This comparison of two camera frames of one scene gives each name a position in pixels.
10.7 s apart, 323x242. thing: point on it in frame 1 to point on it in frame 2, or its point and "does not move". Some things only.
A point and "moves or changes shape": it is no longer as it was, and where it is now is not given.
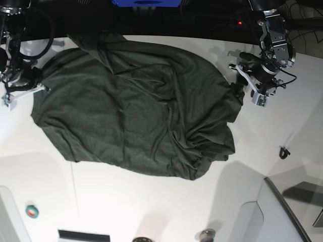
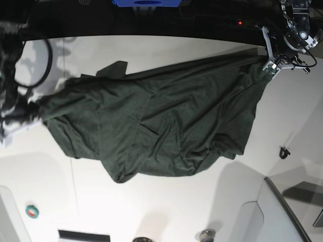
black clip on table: (283, 153) does not move
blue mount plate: (144, 3) does not move
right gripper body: (261, 72) to (278, 62)
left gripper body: (24, 81) to (18, 113)
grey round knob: (207, 235) does not move
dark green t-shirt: (108, 102) moves or changes shape
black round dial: (142, 239) does not move
